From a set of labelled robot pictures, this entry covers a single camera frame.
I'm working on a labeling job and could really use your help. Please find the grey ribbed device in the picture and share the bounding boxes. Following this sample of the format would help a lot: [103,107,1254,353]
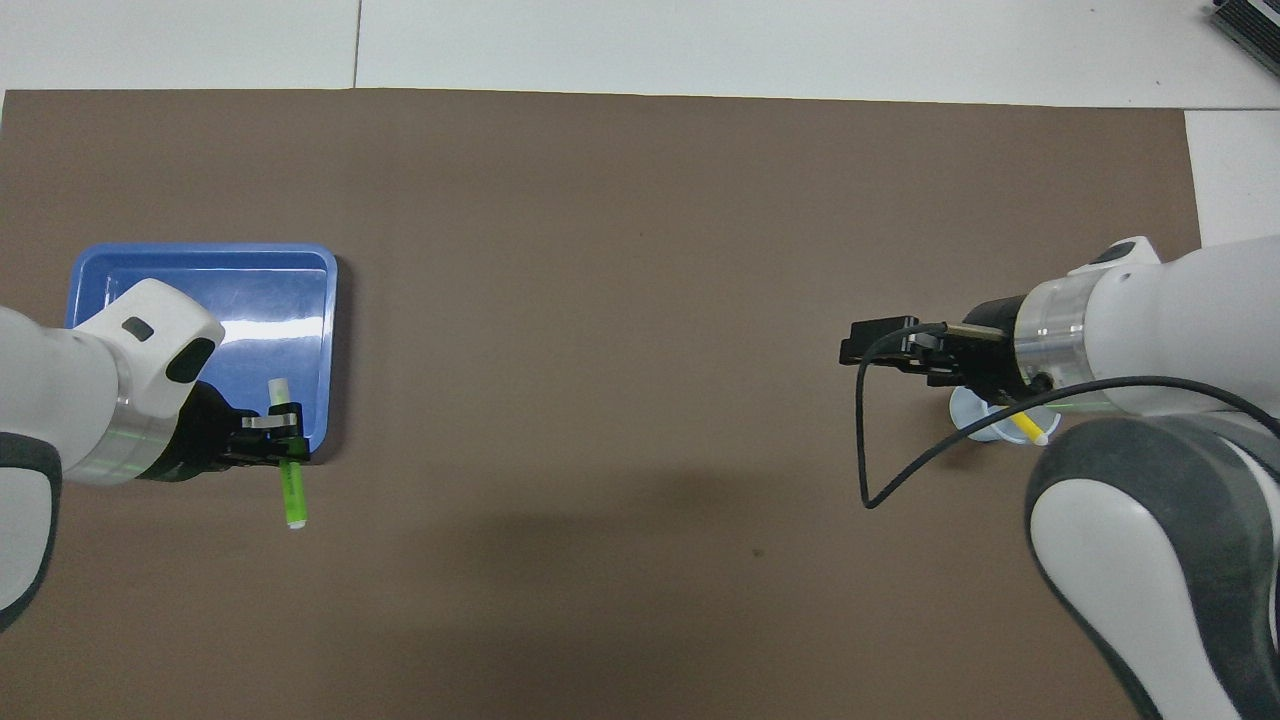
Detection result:
[1208,0,1280,51]

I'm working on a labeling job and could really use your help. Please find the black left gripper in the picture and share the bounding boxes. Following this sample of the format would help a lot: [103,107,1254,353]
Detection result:
[140,380,311,479]

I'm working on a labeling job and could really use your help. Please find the brown table mat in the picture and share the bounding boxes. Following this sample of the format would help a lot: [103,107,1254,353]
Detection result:
[0,88,1259,720]

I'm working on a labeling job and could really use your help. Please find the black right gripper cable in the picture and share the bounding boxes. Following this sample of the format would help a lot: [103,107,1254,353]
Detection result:
[855,322,1280,511]

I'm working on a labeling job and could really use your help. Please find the blue plastic tray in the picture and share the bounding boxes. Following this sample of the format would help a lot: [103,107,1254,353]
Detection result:
[65,242,339,463]

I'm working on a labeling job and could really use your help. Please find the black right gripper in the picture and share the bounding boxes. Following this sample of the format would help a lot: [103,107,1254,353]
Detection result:
[838,295,1031,406]

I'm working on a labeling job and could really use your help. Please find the green highlighter pen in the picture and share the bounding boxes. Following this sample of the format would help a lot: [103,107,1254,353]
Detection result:
[268,378,308,530]

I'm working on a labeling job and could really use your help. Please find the clear plastic cup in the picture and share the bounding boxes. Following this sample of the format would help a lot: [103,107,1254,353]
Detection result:
[948,385,1063,444]

